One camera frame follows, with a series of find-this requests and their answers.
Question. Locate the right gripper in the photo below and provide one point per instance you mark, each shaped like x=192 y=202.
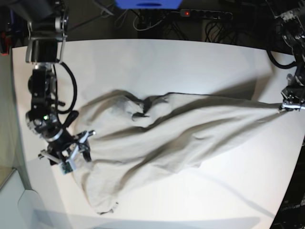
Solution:
x=64 y=147

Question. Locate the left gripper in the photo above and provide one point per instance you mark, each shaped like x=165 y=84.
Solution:
x=293 y=99

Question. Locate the beige t-shirt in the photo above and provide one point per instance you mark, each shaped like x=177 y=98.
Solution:
x=138 y=142

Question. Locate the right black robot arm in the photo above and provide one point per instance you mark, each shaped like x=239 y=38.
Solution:
x=48 y=25

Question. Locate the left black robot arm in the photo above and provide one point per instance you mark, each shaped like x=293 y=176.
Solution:
x=290 y=16

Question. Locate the black power strip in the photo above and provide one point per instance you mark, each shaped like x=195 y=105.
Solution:
x=206 y=14

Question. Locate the red and blue clamp tool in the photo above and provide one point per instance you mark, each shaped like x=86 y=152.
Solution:
x=7 y=34

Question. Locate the blue plastic bin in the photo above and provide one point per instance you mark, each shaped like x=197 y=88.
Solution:
x=148 y=4

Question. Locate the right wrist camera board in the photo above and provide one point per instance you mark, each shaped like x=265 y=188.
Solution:
x=65 y=168

